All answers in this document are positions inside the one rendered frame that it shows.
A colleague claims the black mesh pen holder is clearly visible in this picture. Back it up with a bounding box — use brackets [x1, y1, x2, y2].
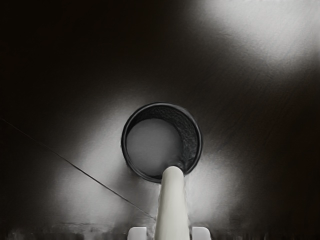
[121, 101, 203, 185]

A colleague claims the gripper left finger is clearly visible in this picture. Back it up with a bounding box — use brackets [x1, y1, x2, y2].
[127, 226, 148, 240]

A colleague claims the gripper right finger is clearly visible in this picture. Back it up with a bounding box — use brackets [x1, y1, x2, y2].
[191, 226, 210, 240]

